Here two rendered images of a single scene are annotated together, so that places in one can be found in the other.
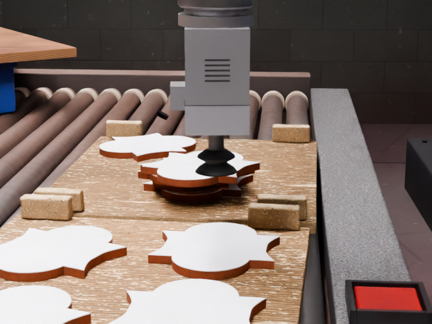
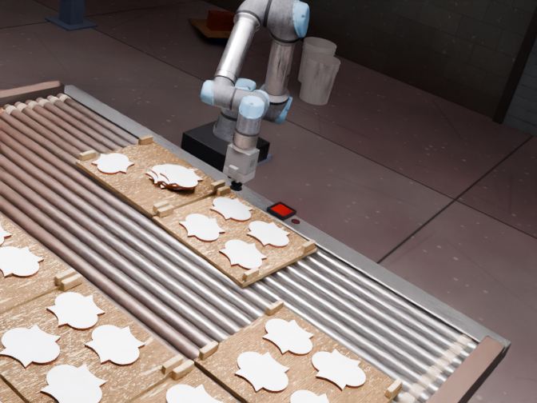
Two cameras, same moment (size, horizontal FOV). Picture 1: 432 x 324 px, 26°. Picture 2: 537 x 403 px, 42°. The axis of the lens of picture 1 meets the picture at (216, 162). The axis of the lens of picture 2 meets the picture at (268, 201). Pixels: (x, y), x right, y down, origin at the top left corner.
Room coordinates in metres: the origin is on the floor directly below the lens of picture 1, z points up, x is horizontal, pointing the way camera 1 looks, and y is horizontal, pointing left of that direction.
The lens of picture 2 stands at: (-0.13, 1.72, 2.15)
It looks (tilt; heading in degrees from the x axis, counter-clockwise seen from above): 30 degrees down; 298
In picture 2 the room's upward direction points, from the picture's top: 13 degrees clockwise
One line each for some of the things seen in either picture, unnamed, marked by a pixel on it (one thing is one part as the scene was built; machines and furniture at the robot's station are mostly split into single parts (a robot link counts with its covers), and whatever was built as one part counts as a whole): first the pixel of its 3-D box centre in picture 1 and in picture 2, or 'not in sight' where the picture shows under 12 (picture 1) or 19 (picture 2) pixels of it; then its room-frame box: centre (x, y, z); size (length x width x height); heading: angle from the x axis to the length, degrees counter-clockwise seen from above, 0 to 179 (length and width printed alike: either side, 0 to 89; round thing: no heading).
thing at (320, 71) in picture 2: not in sight; (318, 78); (2.42, -3.39, 0.19); 0.30 x 0.30 x 0.37
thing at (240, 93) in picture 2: not in sight; (251, 103); (0.99, -0.09, 1.29); 0.11 x 0.11 x 0.08; 24
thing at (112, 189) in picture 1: (190, 177); (152, 176); (1.26, 0.04, 0.93); 0.41 x 0.35 x 0.02; 174
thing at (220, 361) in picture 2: not in sight; (300, 371); (0.34, 0.48, 0.94); 0.41 x 0.35 x 0.04; 176
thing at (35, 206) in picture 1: (46, 207); (165, 211); (1.05, 0.20, 0.95); 0.06 x 0.02 x 0.03; 82
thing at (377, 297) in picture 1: (387, 305); (281, 211); (0.83, -0.16, 0.92); 0.06 x 0.06 x 0.01; 86
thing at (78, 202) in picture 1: (58, 199); (161, 206); (1.08, 0.19, 0.95); 0.06 x 0.02 x 0.03; 84
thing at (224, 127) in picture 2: not in sight; (233, 122); (1.28, -0.46, 1.00); 0.15 x 0.15 x 0.10
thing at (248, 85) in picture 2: not in sight; (240, 97); (1.27, -0.46, 1.11); 0.13 x 0.12 x 0.14; 24
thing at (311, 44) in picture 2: not in sight; (316, 62); (2.66, -3.74, 0.19); 0.30 x 0.30 x 0.37
